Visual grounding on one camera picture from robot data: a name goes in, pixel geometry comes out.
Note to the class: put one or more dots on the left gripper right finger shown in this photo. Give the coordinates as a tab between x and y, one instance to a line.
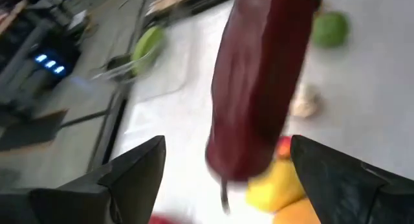
339	191

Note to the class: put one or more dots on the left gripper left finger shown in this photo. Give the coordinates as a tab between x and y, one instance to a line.
129	185

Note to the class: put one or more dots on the orange-red tomato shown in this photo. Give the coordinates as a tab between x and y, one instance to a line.
296	215

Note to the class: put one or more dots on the red fruit green top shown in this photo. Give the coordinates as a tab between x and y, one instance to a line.
165	220

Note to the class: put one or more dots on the yellow lemon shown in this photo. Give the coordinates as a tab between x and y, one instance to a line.
275	185

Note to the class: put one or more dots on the small red orange fruit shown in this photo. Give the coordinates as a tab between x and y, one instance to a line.
284	147

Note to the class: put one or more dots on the white garlic bulb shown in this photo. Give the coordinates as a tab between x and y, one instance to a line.
304	101

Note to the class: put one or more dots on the dark red fruit with stem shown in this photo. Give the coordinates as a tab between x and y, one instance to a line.
252	88

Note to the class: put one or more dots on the green cucumber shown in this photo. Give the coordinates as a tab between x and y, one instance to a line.
147	46

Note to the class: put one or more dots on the green lime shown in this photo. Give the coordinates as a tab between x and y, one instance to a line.
330	29

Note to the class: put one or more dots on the black flat floor plate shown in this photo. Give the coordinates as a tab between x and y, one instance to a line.
32	130

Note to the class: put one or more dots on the clear plastic basket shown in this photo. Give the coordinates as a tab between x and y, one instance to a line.
123	67

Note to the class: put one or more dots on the black device blue lights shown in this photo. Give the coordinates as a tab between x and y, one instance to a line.
50	63

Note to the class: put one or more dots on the black table frame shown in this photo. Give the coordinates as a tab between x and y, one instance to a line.
113	127

